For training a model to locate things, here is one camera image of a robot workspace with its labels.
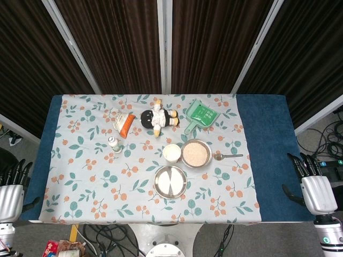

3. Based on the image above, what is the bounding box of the black cable bundle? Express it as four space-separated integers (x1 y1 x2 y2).
296 111 343 161
80 224 141 257

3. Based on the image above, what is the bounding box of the white paper cup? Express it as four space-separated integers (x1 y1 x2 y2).
162 143 182 164

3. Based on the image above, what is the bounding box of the small white drink bottle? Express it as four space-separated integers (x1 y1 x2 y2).
107 135 123 154

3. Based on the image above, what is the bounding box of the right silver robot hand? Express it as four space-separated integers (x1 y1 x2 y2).
281 153 339 215

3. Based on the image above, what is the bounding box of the steel plate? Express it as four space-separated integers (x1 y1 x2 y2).
153 165 188 199

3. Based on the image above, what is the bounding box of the floral tablecloth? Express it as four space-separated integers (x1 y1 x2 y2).
38 93 262 225

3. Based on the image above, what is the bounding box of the black power strip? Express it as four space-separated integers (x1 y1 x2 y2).
318 159 343 168

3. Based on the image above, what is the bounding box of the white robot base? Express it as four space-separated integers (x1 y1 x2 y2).
128 223 204 257

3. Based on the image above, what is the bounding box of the dark folding screen panel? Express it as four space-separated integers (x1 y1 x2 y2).
163 0 285 95
0 0 102 147
41 0 168 95
230 0 343 135

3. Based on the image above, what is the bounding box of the white rice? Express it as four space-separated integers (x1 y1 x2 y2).
182 142 210 166

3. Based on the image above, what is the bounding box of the steel bowl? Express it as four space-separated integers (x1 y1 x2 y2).
180 139 213 169

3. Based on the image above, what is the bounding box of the red snack package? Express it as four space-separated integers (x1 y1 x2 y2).
42 240 60 257

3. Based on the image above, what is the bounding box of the black and white plush doll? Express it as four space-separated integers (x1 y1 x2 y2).
140 99 181 138

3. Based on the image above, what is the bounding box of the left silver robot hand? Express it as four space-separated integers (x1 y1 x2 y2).
0 158 41 223

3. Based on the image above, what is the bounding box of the green plastic dustpan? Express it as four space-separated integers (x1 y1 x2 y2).
183 99 221 135

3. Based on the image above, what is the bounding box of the green foil packet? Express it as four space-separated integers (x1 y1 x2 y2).
191 104 218 126

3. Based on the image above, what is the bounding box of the blue table cover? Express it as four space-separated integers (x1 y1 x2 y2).
20 93 316 223

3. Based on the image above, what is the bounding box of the metal spoon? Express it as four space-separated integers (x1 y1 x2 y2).
213 153 244 162

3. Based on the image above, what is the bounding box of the yellow floor tape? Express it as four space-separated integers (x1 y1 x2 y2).
69 224 79 243

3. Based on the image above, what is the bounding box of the orange and white snack bag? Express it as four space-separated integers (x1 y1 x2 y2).
111 107 135 139

